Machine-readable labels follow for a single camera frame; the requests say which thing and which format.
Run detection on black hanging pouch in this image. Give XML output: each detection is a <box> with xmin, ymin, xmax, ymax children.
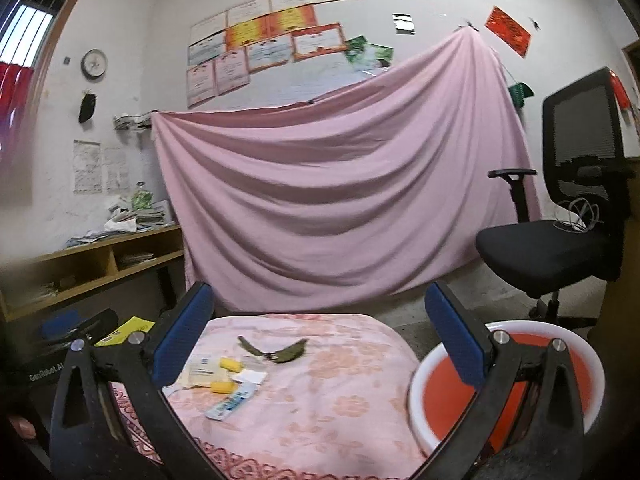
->
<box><xmin>78</xmin><ymin>91</ymin><xmax>96</xmax><ymax>125</ymax></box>

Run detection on green candy jar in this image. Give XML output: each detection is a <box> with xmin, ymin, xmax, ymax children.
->
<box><xmin>131</xmin><ymin>181</ymin><xmax>153</xmax><ymax>211</ymax></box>

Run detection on blue white wrapper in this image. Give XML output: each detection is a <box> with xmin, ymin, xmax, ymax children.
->
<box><xmin>205</xmin><ymin>382</ymin><xmax>256</xmax><ymax>422</ymax></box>

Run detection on white cable on chair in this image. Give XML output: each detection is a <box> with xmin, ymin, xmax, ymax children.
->
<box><xmin>553</xmin><ymin>196</ymin><xmax>601</xmax><ymax>234</ymax></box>

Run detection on red paper poster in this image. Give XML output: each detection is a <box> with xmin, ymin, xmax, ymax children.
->
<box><xmin>485</xmin><ymin>6</ymin><xmax>532</xmax><ymax>58</ymax></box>

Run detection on paper pile on shelf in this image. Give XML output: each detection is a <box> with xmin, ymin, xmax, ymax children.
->
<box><xmin>64</xmin><ymin>200</ymin><xmax>175</xmax><ymax>249</ymax></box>

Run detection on wooden shelf unit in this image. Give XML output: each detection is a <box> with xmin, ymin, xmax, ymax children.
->
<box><xmin>1</xmin><ymin>226</ymin><xmax>184</xmax><ymax>323</ymax></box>

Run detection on wall calendar sheets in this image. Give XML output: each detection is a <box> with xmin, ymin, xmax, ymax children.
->
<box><xmin>72</xmin><ymin>140</ymin><xmax>130</xmax><ymax>195</ymax></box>

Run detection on red plastic basin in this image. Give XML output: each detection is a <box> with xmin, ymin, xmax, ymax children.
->
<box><xmin>408</xmin><ymin>320</ymin><xmax>605</xmax><ymax>455</ymax></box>

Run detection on white paper scrap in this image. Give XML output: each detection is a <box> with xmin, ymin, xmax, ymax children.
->
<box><xmin>231</xmin><ymin>368</ymin><xmax>268</xmax><ymax>386</ymax></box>

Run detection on black office chair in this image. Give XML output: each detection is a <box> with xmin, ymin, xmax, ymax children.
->
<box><xmin>475</xmin><ymin>67</ymin><xmax>634</xmax><ymax>330</ymax></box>

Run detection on floral pink quilt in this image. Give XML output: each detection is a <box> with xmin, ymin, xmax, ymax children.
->
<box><xmin>109</xmin><ymin>312</ymin><xmax>432</xmax><ymax>480</ymax></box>

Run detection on person left hand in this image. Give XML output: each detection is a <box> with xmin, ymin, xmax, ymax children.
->
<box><xmin>10</xmin><ymin>416</ymin><xmax>36</xmax><ymax>440</ymax></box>

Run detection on round wall clock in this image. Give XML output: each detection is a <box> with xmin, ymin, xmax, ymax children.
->
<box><xmin>80</xmin><ymin>49</ymin><xmax>107</xmax><ymax>80</ymax></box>

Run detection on green dried leaf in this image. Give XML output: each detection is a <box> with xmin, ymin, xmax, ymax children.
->
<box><xmin>238</xmin><ymin>336</ymin><xmax>308</xmax><ymax>364</ymax></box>

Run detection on green hanging bag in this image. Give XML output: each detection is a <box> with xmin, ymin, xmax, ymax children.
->
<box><xmin>508</xmin><ymin>82</ymin><xmax>535</xmax><ymax>110</ymax></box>

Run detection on red window curtain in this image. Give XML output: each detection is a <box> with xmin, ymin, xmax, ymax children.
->
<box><xmin>0</xmin><ymin>62</ymin><xmax>34</xmax><ymax>169</ymax></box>

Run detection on white sugar packet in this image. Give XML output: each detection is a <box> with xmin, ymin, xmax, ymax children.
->
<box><xmin>179</xmin><ymin>356</ymin><xmax>231</xmax><ymax>388</ymax></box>

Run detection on pink hanging sheet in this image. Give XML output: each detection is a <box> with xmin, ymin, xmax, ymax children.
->
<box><xmin>152</xmin><ymin>28</ymin><xmax>530</xmax><ymax>313</ymax></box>

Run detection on yellow book stack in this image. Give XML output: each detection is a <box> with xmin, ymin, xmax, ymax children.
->
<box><xmin>94</xmin><ymin>316</ymin><xmax>154</xmax><ymax>347</ymax></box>

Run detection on yellow cap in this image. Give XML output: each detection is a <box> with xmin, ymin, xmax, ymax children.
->
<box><xmin>209</xmin><ymin>382</ymin><xmax>238</xmax><ymax>396</ymax></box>
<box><xmin>219</xmin><ymin>358</ymin><xmax>244</xmax><ymax>374</ymax></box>

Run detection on wall certificates cluster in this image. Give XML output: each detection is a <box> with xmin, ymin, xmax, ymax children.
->
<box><xmin>185</xmin><ymin>0</ymin><xmax>369</xmax><ymax>110</ymax></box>

